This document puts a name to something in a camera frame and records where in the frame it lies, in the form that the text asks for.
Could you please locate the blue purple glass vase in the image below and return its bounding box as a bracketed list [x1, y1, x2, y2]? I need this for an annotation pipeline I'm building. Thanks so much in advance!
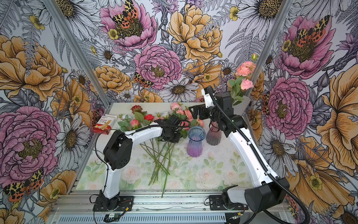
[186, 126, 206, 158]

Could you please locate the dark pink glass vase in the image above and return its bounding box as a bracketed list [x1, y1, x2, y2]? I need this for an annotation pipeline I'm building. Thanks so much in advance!
[206, 121, 222, 146]

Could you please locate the pink rose stem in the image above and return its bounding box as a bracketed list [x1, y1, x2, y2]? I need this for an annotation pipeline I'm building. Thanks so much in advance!
[235, 54, 259, 80]
[227, 77, 254, 106]

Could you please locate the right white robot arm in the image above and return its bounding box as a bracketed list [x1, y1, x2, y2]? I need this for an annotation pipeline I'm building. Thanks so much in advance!
[189, 86, 289, 213]

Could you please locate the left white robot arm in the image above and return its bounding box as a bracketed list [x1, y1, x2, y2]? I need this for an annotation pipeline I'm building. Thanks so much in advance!
[93, 115, 191, 212]

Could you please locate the red rose stem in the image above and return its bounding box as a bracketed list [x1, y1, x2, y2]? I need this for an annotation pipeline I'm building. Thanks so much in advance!
[144, 114, 154, 122]

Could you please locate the pink rose bunch on table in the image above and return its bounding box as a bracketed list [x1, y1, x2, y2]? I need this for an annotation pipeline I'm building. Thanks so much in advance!
[131, 102, 204, 194]

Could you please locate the dark red flower stem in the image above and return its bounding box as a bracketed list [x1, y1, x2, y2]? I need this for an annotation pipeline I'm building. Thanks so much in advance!
[131, 105, 147, 121]

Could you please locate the silver metal box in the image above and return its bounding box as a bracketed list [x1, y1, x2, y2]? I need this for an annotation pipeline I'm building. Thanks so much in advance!
[233, 96, 251, 116]

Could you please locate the green eucalyptus sprig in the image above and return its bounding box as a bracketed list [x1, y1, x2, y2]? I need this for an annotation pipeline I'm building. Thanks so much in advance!
[117, 114, 133, 132]

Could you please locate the red white snack box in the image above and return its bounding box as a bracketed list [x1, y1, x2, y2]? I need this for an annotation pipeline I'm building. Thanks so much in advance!
[93, 114, 117, 135]

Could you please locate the white vent grille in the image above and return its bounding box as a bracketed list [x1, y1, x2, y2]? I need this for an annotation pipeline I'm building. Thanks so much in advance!
[57, 214, 227, 224]

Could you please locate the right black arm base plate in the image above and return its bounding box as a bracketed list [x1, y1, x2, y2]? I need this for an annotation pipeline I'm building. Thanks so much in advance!
[208, 195, 248, 211]

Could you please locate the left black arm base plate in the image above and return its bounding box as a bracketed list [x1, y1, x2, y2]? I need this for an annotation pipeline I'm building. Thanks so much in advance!
[92, 196, 134, 212]

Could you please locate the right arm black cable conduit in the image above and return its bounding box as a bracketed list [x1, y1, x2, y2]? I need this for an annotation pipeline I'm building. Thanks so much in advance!
[205, 86, 311, 224]

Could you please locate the aluminium front rail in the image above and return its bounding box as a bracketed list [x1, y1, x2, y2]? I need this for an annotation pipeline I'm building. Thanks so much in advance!
[52, 190, 221, 214]

